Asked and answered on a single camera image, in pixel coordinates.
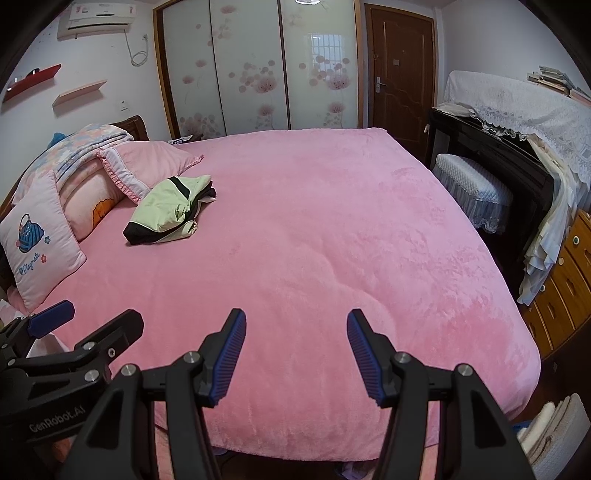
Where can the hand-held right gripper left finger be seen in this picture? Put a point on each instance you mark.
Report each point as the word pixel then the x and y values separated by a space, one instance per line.
pixel 228 355

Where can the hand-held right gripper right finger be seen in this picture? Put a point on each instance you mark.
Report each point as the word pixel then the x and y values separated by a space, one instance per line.
pixel 364 355

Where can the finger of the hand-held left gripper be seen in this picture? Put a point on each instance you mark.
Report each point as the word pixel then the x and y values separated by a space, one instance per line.
pixel 51 318
pixel 115 332

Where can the green and black hooded jacket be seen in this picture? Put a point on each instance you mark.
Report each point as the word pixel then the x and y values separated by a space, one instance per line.
pixel 161 207

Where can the pink handbag print cushion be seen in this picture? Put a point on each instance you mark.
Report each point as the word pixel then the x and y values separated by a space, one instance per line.
pixel 37 244

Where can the peach pillow with orange print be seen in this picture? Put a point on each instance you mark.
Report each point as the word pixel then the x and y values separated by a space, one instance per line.
pixel 87 198

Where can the pink bed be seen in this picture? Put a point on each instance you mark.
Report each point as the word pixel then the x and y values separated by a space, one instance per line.
pixel 300 207

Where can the pink ruffled pillow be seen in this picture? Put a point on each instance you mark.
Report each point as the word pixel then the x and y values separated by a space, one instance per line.
pixel 152 159

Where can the floral folded quilt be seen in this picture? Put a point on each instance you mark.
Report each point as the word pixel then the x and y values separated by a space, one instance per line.
pixel 87 143

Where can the white covered stool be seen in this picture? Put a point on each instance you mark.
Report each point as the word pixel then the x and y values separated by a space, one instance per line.
pixel 471 180

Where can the wooden headboard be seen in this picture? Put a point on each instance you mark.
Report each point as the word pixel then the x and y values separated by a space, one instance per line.
pixel 136 127

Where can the stack of cream cloths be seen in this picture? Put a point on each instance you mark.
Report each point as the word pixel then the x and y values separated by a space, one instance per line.
pixel 558 434

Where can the wooden chest of drawers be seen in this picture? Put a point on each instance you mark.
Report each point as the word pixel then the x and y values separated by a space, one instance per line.
pixel 563 286

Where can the cream hanging cloth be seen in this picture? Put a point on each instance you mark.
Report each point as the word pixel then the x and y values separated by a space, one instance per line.
pixel 549 230

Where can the floral sliding door wardrobe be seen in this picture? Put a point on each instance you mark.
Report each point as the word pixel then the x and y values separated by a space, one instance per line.
pixel 249 69

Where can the white lace cover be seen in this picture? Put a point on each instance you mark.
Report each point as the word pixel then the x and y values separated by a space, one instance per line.
pixel 508 101

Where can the brown wooden door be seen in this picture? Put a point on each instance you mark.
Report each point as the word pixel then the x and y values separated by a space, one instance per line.
pixel 401 55

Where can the white air conditioner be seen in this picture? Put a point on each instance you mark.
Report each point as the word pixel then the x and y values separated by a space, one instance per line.
pixel 97 18

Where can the stack of books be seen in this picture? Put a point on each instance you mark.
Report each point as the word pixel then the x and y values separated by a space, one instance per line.
pixel 554 78

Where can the pale pink wall shelf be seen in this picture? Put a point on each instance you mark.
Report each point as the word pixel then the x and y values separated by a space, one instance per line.
pixel 78 92

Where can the red wall shelf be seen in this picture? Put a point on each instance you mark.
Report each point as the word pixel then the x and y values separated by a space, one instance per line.
pixel 41 76

